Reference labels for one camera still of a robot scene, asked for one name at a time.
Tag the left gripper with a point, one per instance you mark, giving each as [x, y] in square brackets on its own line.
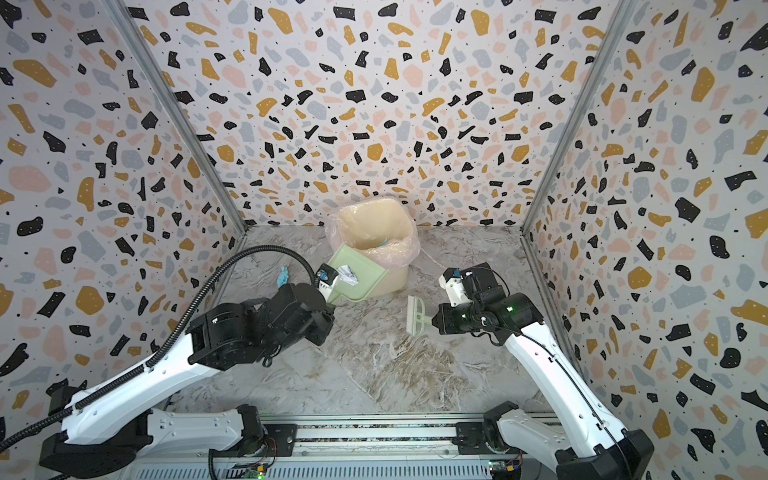
[328, 323]

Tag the white scrap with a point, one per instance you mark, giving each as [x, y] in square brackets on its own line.
[347, 275]

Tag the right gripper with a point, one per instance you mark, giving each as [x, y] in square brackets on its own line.
[440, 319]

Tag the light blue scrap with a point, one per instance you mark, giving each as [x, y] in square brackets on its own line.
[283, 277]

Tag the green dustpan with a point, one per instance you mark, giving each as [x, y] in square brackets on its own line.
[357, 276]

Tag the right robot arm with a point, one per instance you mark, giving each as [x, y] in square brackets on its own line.
[590, 443]

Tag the corner aluminium post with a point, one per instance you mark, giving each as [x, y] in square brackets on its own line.
[616, 26]
[122, 20]

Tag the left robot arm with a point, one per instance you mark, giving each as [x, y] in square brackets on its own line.
[125, 424]

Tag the pink plastic bin liner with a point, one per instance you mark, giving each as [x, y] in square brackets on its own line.
[364, 225]

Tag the right corner aluminium post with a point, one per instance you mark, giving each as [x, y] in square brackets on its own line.
[616, 26]

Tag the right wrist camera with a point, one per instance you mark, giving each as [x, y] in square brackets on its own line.
[459, 285]

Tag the left corner aluminium post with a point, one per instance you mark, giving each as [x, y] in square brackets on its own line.
[122, 20]

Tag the green hand brush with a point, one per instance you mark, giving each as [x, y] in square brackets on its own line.
[419, 316]

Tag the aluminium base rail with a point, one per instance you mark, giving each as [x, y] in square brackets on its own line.
[382, 446]

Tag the cream trash bin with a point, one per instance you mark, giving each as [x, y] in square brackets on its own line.
[377, 240]

